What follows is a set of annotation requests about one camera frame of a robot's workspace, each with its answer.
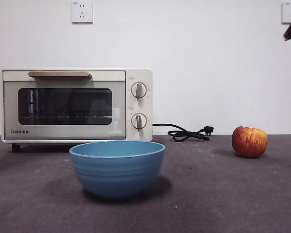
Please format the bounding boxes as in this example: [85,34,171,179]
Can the red yellow apple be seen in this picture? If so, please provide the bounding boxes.
[231,126,269,159]

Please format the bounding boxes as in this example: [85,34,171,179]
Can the blue bowl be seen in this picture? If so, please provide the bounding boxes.
[69,141,166,201]

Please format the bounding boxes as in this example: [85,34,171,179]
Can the glass oven door with handle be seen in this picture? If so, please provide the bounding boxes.
[2,70,127,141]

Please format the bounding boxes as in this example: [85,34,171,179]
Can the cream toaster oven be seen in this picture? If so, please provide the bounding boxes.
[0,67,153,153]

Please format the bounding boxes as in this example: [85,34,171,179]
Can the oven knob under small label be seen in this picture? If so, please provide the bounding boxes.
[130,82,147,100]

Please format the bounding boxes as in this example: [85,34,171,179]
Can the white wall socket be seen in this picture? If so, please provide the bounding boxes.
[281,1,291,25]
[71,1,94,24]

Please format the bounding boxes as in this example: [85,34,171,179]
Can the black power cable with plug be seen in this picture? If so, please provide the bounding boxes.
[152,123,214,143]

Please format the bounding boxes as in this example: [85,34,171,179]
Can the oven knob near power cable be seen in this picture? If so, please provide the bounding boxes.
[130,113,147,131]

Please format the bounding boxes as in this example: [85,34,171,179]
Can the metal wire oven rack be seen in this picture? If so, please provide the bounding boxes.
[19,116,112,119]

